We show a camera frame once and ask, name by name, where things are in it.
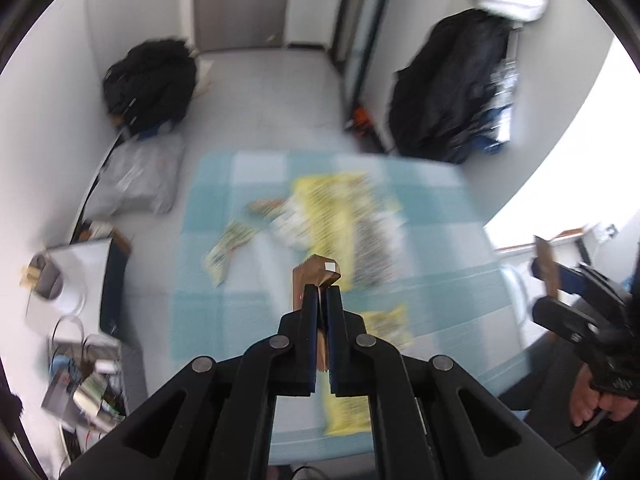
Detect glass sliding door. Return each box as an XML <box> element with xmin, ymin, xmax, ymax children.
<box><xmin>327</xmin><ymin>0</ymin><xmax>401</xmax><ymax>111</ymax></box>

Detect black jacket pile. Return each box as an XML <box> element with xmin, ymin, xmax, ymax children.
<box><xmin>102</xmin><ymin>39</ymin><xmax>197</xmax><ymax>137</ymax></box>

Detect small yellow snack packet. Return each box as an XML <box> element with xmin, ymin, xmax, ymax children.
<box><xmin>321</xmin><ymin>304</ymin><xmax>414</xmax><ymax>437</ymax></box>

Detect person's right hand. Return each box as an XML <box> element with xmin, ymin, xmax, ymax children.
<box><xmin>569</xmin><ymin>369</ymin><xmax>637</xmax><ymax>429</ymax></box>

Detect black backpack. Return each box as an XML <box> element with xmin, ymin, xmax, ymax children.
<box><xmin>387</xmin><ymin>9</ymin><xmax>517</xmax><ymax>163</ymax></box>

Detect white box with navy side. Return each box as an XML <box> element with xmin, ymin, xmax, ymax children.
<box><xmin>26</xmin><ymin>235</ymin><xmax>132</xmax><ymax>342</ymax></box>

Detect grey white utensil holder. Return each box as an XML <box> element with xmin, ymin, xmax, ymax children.
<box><xmin>27</xmin><ymin>252</ymin><xmax>67</xmax><ymax>302</ymax></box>

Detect tangled black cables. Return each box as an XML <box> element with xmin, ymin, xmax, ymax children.
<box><xmin>47</xmin><ymin>315</ymin><xmax>123</xmax><ymax>376</ymax></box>

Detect grey plastic parcel bag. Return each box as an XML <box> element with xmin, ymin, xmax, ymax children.
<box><xmin>86</xmin><ymin>135</ymin><xmax>187</xmax><ymax>217</ymax></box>

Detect brown foil wrapper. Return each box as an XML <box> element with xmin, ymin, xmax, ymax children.
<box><xmin>292</xmin><ymin>254</ymin><xmax>344</xmax><ymax>372</ymax></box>

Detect grey room door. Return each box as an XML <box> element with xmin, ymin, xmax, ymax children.
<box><xmin>192</xmin><ymin>0</ymin><xmax>291</xmax><ymax>52</ymax></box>

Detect person's dark pants leg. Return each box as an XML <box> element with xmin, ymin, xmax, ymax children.
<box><xmin>497</xmin><ymin>340</ymin><xmax>608</xmax><ymax>480</ymax></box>

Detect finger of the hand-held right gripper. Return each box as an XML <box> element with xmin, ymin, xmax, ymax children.
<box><xmin>531</xmin><ymin>298</ymin><xmax>598</xmax><ymax>347</ymax></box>
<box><xmin>531</xmin><ymin>259</ymin><xmax>603</xmax><ymax>297</ymax></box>

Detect large yellow snack packet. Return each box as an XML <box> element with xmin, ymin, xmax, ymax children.
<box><xmin>291</xmin><ymin>172</ymin><xmax>407</xmax><ymax>292</ymax></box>

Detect teal checked tablecloth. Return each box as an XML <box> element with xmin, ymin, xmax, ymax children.
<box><xmin>170</xmin><ymin>150</ymin><xmax>527</xmax><ymax>461</ymax></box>

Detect small grey box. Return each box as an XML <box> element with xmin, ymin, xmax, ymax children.
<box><xmin>41</xmin><ymin>367</ymin><xmax>83</xmax><ymax>416</ymax></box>

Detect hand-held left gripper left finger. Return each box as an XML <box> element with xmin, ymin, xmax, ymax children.
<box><xmin>60</xmin><ymin>284</ymin><xmax>321</xmax><ymax>480</ymax></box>

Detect green white wrapper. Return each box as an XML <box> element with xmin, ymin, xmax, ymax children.
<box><xmin>201</xmin><ymin>220</ymin><xmax>257</xmax><ymax>288</ymax></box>

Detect orange black small tool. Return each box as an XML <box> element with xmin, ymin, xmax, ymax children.
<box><xmin>347</xmin><ymin>106</ymin><xmax>373</xmax><ymax>133</ymax></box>

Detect silver foil bag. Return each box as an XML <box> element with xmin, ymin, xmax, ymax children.
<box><xmin>482</xmin><ymin>57</ymin><xmax>517</xmax><ymax>153</ymax></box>

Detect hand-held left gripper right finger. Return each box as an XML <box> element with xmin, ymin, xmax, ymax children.
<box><xmin>326</xmin><ymin>284</ymin><xmax>584</xmax><ymax>480</ymax></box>

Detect black white printed packet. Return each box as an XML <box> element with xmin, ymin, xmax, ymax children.
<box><xmin>350</xmin><ymin>210</ymin><xmax>407</xmax><ymax>289</ymax></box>

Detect brown torn wrapper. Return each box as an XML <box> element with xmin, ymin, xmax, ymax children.
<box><xmin>532</xmin><ymin>235</ymin><xmax>560</xmax><ymax>299</ymax></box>

